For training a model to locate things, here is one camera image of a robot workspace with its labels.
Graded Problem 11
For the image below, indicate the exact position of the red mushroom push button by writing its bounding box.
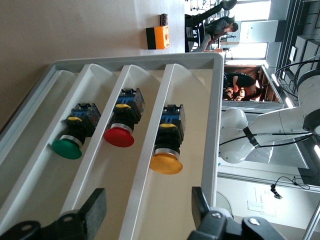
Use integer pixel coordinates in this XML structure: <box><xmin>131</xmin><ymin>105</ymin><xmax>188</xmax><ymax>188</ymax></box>
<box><xmin>103</xmin><ymin>87</ymin><xmax>146</xmax><ymax>149</ymax></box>

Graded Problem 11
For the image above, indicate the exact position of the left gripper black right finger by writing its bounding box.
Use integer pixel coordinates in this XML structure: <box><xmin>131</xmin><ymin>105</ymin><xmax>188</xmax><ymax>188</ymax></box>
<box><xmin>189</xmin><ymin>186</ymin><xmax>286</xmax><ymax>240</ymax></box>

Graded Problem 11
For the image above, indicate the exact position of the green mushroom push button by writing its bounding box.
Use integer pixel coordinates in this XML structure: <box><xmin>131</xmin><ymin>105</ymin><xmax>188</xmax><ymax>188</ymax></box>
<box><xmin>51</xmin><ymin>102</ymin><xmax>102</xmax><ymax>160</ymax></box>

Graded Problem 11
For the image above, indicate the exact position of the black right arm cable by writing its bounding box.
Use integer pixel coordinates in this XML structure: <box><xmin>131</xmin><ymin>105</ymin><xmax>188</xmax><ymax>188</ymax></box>
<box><xmin>219</xmin><ymin>58</ymin><xmax>320</xmax><ymax>149</ymax></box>

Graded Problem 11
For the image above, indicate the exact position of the yellow mushroom push button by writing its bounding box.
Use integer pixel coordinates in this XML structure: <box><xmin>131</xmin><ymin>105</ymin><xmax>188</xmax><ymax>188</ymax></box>
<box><xmin>149</xmin><ymin>104</ymin><xmax>186</xmax><ymax>175</ymax></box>

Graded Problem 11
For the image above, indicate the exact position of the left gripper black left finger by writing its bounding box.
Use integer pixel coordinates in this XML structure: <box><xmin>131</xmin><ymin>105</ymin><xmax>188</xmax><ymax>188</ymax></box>
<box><xmin>0</xmin><ymin>187</ymin><xmax>107</xmax><ymax>240</ymax></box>

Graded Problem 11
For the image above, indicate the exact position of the small black hanging camera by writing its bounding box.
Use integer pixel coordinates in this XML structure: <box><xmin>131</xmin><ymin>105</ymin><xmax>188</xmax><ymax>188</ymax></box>
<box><xmin>270</xmin><ymin>176</ymin><xmax>311</xmax><ymax>200</ymax></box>

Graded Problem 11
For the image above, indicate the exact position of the person in black shirt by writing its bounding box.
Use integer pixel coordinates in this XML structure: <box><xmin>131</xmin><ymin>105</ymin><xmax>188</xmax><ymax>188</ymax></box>
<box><xmin>223</xmin><ymin>71</ymin><xmax>263</xmax><ymax>102</ymax></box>

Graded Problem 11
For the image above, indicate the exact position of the person in grey shirt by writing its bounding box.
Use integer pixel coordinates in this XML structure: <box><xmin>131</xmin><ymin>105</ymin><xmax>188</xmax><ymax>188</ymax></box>
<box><xmin>199</xmin><ymin>15</ymin><xmax>240</xmax><ymax>53</ymax></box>

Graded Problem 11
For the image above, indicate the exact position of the orange button enclosure box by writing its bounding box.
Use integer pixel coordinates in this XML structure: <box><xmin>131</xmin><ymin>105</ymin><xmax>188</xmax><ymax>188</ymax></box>
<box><xmin>145</xmin><ymin>25</ymin><xmax>171</xmax><ymax>50</ymax></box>

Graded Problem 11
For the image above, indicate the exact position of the white paper sheet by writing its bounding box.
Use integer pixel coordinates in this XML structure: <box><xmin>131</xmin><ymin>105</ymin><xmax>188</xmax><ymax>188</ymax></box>
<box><xmin>246</xmin><ymin>186</ymin><xmax>277</xmax><ymax>219</ymax></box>

